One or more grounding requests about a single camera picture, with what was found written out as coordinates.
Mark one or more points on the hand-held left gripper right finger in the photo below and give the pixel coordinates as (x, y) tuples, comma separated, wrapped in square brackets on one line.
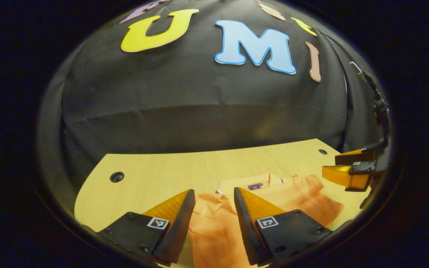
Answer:
[(248, 230)]

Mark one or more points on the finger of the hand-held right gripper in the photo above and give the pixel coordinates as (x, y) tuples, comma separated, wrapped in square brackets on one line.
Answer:
[(356, 157), (348, 176)]

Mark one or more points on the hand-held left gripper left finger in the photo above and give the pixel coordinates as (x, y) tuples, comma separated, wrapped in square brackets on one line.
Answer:
[(179, 227)]

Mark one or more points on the orange polo T-shirt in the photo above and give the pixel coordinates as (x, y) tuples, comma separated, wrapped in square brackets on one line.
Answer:
[(214, 230)]

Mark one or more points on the black backdrop cloth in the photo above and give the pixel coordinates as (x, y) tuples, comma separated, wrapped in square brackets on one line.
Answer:
[(199, 104)]

